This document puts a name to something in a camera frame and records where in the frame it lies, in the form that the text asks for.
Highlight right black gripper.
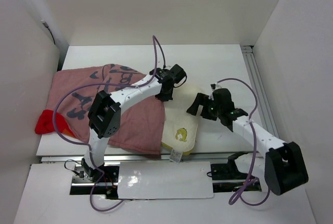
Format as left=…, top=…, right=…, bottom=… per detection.
left=186, top=92, right=222, bottom=121

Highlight cream pillow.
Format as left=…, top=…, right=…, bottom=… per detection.
left=161, top=84, right=204, bottom=164

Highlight red patterned pillowcase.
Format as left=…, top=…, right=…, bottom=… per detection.
left=35, top=64, right=165, bottom=155

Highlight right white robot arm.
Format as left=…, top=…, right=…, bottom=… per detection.
left=187, top=88, right=309, bottom=195

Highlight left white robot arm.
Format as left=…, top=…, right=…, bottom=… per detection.
left=81, top=64, right=187, bottom=182

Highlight white cover plate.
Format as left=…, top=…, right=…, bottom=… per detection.
left=117, top=161, right=214, bottom=200

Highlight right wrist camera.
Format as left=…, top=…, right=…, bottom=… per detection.
left=210, top=82, right=222, bottom=91

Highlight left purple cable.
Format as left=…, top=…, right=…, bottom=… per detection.
left=51, top=35, right=169, bottom=212

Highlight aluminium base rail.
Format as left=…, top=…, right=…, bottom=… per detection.
left=41, top=153, right=247, bottom=200

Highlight right aluminium side rail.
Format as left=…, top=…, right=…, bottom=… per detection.
left=240, top=45, right=279, bottom=137

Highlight black wall cable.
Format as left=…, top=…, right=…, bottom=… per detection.
left=41, top=19, right=57, bottom=45

